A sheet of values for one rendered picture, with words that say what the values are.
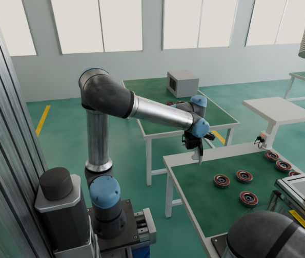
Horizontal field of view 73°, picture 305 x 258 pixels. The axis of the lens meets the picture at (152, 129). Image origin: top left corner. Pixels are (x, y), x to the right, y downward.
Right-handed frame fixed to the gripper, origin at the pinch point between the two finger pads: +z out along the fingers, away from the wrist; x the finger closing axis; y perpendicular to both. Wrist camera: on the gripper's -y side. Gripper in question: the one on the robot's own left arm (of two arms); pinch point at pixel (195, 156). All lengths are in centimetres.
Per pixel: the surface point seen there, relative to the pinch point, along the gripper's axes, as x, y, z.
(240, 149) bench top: -44, -72, 40
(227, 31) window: -395, -276, -18
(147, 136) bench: -88, 4, 41
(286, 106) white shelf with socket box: -31, -91, -5
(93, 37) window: -404, 38, -14
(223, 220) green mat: 16.4, -15.6, 40.1
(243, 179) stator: -7, -46, 36
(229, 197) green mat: 2, -30, 40
